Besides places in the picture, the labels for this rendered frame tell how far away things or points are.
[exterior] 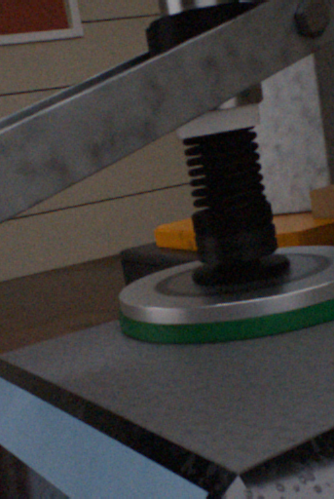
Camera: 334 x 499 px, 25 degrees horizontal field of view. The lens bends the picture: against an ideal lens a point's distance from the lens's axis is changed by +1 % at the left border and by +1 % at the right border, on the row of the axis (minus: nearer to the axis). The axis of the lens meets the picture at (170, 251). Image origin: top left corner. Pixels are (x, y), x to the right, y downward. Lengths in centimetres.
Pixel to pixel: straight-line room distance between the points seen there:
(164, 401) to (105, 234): 636
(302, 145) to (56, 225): 529
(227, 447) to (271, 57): 32
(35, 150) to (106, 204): 631
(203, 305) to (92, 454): 16
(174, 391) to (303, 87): 105
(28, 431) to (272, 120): 105
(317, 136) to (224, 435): 110
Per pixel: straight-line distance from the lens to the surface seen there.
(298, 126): 147
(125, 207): 686
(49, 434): 51
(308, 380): 46
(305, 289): 56
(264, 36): 60
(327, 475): 38
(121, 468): 43
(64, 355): 61
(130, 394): 49
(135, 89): 53
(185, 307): 56
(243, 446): 39
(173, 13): 62
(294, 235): 127
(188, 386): 48
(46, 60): 673
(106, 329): 66
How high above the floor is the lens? 97
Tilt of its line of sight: 9 degrees down
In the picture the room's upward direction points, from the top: 10 degrees counter-clockwise
